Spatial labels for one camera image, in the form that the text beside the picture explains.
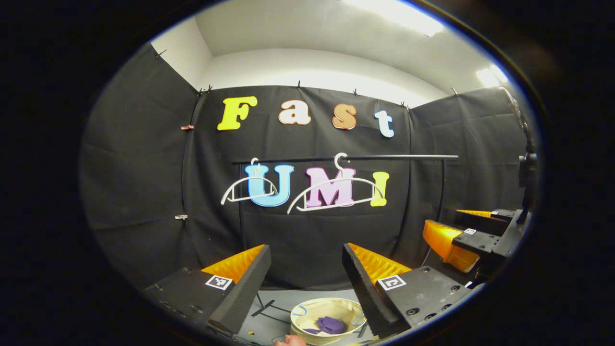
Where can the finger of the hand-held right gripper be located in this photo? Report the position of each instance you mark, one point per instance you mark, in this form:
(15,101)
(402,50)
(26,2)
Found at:
(475,242)
(485,218)

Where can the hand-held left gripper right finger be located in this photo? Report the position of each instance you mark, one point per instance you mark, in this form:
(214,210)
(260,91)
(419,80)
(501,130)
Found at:
(365,288)

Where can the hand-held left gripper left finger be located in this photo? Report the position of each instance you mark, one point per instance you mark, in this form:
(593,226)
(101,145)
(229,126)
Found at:
(247,288)

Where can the purple jacket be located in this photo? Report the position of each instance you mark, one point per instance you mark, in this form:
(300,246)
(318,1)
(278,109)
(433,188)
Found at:
(330,325)

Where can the cream laundry hamper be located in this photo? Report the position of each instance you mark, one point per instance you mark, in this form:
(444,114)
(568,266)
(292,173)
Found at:
(307,312)

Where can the black clothes rack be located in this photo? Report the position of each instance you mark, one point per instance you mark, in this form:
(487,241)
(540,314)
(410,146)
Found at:
(408,156)

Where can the white clothes hanger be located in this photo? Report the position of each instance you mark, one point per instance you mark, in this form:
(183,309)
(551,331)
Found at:
(336,179)
(250,179)

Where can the small ceiling light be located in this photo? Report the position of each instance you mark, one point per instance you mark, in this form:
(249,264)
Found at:
(490,76)

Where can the row of black cloth clips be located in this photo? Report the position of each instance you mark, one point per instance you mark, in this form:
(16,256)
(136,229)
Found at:
(298,85)

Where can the long ceiling light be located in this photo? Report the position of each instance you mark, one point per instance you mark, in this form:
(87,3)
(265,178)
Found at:
(399,14)

